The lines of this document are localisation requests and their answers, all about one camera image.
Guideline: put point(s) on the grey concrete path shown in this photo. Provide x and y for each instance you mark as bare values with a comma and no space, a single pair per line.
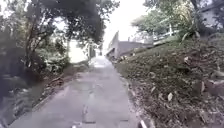
90,96

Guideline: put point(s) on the wood of trees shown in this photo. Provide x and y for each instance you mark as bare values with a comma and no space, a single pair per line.
50,33

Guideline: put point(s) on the grey concrete wall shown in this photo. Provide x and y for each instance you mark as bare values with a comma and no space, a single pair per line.
121,48

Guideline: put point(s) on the leaf-strewn ground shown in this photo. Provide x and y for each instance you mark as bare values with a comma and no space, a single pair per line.
33,90

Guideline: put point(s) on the grass slope with leaves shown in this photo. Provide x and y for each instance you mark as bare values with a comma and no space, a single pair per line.
176,76

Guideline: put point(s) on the building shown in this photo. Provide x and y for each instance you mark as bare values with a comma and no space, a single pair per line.
213,15

